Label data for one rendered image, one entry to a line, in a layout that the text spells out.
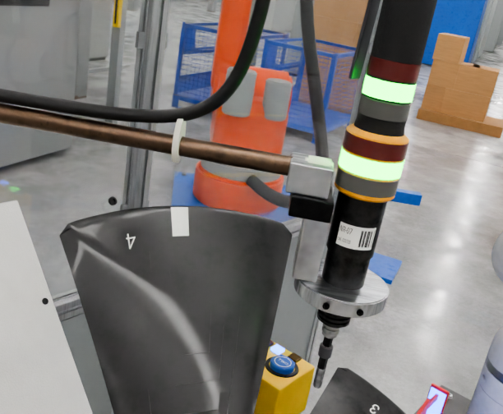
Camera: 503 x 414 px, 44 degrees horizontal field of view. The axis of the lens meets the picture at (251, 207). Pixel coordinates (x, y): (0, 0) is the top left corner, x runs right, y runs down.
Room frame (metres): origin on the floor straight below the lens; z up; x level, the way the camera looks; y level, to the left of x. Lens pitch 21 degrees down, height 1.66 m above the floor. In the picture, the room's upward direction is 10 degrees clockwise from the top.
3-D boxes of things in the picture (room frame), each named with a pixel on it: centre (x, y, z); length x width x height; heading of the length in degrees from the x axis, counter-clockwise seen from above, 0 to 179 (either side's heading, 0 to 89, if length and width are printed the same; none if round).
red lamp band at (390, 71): (0.42, -0.08, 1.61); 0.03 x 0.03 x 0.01
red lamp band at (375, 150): (0.42, -0.08, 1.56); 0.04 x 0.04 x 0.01
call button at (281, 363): (0.86, -0.09, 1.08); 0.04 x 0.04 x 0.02
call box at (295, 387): (0.89, -0.06, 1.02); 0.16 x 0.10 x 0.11; 53
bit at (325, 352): (0.42, -0.08, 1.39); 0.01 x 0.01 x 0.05
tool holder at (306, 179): (0.42, -0.07, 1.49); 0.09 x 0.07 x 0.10; 88
